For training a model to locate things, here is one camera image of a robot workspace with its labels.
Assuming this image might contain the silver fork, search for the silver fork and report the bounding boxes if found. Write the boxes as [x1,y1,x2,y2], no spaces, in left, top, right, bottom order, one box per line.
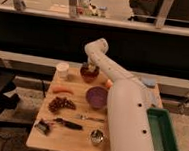
[75,115,105,123]

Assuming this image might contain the white plastic cup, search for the white plastic cup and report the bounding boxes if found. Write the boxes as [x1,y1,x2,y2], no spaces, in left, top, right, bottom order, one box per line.
[56,62,70,79]

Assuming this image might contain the black binder clip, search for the black binder clip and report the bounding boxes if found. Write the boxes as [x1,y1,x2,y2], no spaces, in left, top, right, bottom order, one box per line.
[35,119,51,135]

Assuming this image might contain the small metal cup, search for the small metal cup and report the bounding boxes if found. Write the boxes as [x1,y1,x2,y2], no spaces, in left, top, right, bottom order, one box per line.
[90,129,104,145]

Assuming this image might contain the green plastic tray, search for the green plastic tray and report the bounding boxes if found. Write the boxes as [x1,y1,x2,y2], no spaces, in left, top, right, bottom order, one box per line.
[147,108,179,151]

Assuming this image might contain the black handled peeler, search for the black handled peeler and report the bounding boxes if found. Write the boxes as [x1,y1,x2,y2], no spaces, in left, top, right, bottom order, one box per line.
[53,118,83,130]

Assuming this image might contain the bunch of dark grapes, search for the bunch of dark grapes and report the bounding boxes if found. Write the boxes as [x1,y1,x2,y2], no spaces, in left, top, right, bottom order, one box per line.
[48,96,76,113]

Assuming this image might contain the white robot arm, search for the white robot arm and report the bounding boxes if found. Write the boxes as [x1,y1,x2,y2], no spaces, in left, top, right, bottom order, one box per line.
[84,38,154,151]

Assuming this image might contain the purple bowl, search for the purple bowl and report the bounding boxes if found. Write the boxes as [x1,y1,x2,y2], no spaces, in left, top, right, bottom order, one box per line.
[86,86,108,109]

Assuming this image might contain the orange apple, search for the orange apple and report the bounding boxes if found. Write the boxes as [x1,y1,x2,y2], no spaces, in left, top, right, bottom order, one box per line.
[105,79,113,88]

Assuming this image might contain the orange carrot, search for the orange carrot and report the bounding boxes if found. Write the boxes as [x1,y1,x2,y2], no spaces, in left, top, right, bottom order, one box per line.
[52,86,73,95]

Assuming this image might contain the red bowl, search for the red bowl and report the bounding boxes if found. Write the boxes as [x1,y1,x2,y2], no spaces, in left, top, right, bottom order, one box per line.
[80,62,100,83]

